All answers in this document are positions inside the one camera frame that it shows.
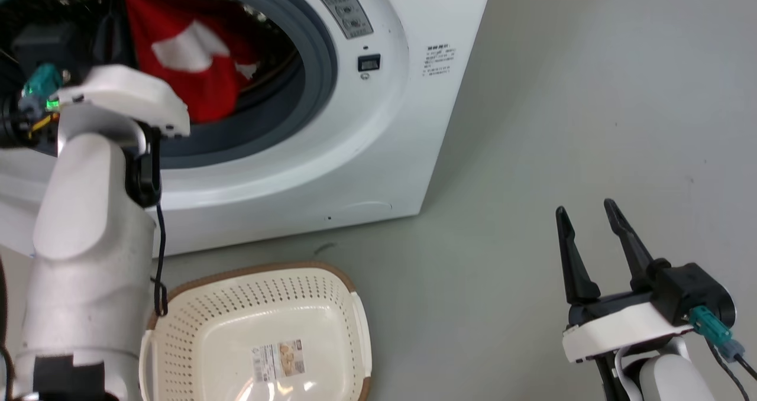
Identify teal right cable connector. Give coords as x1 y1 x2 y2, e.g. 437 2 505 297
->
688 305 747 361

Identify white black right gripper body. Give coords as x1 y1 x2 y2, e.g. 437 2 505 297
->
561 290 694 364

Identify teal left cable connector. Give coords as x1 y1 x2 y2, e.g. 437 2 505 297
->
20 64 64 113

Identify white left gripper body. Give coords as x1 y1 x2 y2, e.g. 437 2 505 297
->
56 64 191 140

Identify white front-load washing machine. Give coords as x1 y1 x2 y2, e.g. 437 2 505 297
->
0 0 496 258

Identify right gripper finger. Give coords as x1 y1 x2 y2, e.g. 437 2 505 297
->
603 198 658 292
555 206 602 306

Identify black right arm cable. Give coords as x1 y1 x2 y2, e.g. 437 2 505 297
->
704 336 757 401

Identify cream perforated laundry basket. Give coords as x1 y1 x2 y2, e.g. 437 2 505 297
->
139 262 373 401

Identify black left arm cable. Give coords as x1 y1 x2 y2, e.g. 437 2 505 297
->
151 128 170 317

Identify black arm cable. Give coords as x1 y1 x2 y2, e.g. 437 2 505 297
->
704 336 757 401
151 128 170 317

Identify red and white garment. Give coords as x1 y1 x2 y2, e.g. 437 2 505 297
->
121 0 262 124

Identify teal cable connector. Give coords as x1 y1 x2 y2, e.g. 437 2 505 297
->
688 305 747 361
20 64 64 113

